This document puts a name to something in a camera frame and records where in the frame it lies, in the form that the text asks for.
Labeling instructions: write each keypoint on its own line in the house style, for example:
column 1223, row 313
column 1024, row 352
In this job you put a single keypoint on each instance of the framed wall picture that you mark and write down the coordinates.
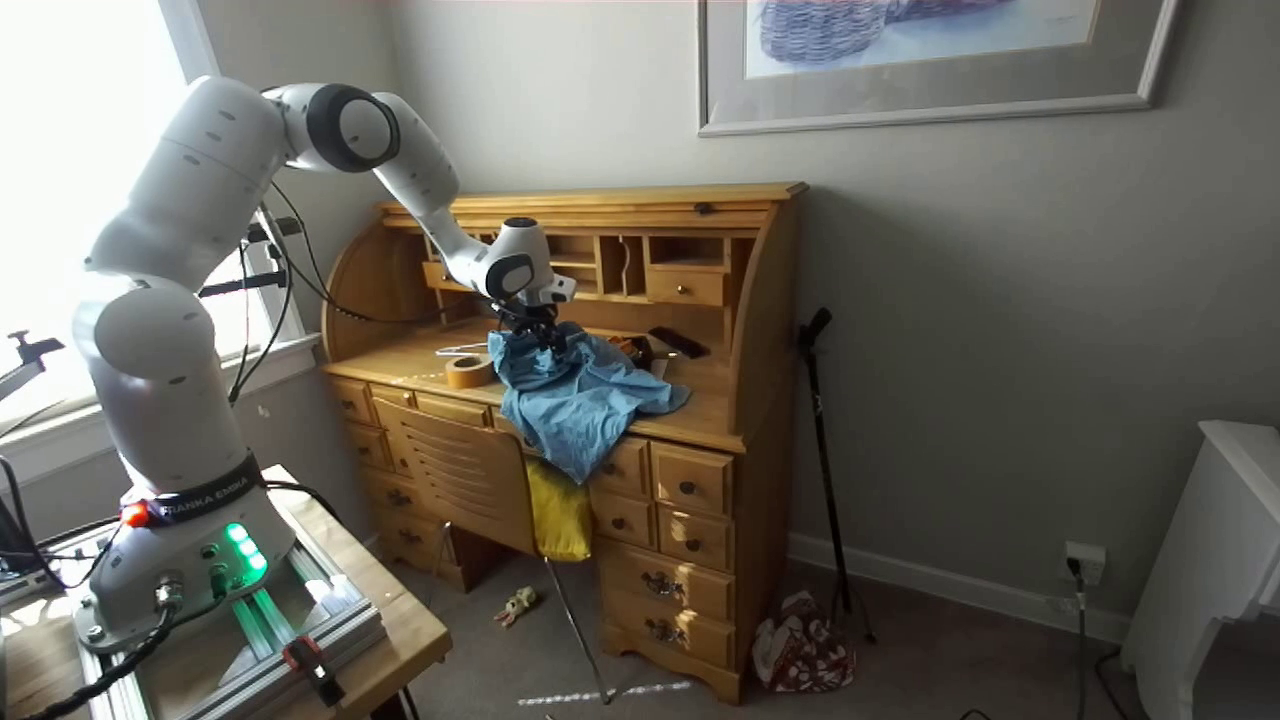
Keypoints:
column 799, row 66

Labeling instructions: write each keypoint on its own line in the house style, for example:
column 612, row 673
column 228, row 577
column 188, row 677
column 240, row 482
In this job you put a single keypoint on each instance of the wall power outlet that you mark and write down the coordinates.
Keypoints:
column 1084, row 558

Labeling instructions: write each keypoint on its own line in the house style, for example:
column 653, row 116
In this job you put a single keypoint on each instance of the blue cloth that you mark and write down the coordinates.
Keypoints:
column 579, row 396

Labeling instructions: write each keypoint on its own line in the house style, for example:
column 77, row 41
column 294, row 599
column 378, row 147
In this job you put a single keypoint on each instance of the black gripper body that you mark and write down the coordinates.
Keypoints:
column 526, row 327

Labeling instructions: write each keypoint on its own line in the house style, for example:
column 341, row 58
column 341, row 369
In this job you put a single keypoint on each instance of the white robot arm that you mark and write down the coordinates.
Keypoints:
column 143, row 317

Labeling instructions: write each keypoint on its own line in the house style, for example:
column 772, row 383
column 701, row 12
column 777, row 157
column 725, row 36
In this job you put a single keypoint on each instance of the orange tape roll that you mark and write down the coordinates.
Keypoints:
column 471, row 375

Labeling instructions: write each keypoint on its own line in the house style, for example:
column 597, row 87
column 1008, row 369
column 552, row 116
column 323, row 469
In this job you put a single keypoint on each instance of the patterned bag on floor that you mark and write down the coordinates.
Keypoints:
column 799, row 650

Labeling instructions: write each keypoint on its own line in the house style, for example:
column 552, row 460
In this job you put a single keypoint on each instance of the white wire hanger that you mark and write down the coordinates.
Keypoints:
column 462, row 350

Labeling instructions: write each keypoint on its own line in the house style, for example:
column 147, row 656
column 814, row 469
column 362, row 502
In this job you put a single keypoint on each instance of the yellow cloth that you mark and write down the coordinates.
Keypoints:
column 561, row 517

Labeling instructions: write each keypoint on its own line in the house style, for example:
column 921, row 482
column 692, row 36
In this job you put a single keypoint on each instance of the wooden side table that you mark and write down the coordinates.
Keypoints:
column 49, row 673

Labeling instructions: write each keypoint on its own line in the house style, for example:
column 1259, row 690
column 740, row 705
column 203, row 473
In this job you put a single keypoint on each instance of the black walking stick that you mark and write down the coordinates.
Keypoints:
column 844, row 582

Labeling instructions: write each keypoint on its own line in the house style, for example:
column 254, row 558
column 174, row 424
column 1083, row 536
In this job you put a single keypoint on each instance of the white cabinet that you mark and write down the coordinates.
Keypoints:
column 1219, row 565

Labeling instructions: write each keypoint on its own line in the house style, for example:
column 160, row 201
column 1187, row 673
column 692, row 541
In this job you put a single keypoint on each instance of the black object on desk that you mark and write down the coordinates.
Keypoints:
column 676, row 341

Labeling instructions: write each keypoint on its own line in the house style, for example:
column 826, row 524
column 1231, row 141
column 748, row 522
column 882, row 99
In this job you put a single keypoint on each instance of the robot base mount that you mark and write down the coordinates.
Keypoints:
column 221, row 616

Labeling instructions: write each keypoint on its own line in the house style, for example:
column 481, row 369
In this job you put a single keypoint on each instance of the wooden roll-top desk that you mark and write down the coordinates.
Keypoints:
column 689, row 513

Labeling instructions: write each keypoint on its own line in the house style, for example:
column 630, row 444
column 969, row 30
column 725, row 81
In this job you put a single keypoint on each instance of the small toy on floor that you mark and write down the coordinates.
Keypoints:
column 517, row 605

